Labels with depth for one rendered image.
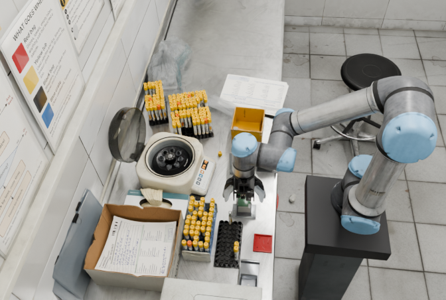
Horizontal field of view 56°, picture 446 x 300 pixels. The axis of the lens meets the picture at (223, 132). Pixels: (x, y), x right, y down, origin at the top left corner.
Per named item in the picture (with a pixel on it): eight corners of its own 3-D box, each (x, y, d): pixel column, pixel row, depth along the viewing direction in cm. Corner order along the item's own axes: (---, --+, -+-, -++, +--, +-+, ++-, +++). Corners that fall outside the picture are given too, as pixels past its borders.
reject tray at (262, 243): (271, 253, 150) (271, 252, 150) (253, 251, 151) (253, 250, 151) (272, 235, 155) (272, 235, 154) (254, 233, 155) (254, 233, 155)
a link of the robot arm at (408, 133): (375, 204, 143) (443, 91, 101) (373, 243, 134) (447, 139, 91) (340, 195, 145) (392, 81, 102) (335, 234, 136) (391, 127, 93)
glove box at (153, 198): (186, 227, 158) (183, 215, 151) (125, 222, 161) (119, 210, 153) (192, 199, 166) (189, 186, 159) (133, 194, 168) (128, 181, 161)
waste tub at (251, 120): (261, 147, 181) (262, 132, 173) (231, 144, 183) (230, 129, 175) (264, 123, 189) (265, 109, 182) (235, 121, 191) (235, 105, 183)
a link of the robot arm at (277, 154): (299, 135, 126) (264, 128, 129) (294, 164, 120) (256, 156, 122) (297, 150, 132) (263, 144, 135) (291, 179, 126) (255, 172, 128)
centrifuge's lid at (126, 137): (111, 137, 145) (91, 134, 148) (135, 178, 164) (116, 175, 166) (136, 93, 158) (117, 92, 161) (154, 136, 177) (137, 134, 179)
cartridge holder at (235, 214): (255, 218, 159) (255, 214, 157) (231, 218, 160) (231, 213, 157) (255, 206, 163) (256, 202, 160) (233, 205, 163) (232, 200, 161)
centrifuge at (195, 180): (203, 206, 164) (200, 190, 154) (133, 190, 170) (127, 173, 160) (220, 158, 178) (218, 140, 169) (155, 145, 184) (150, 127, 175)
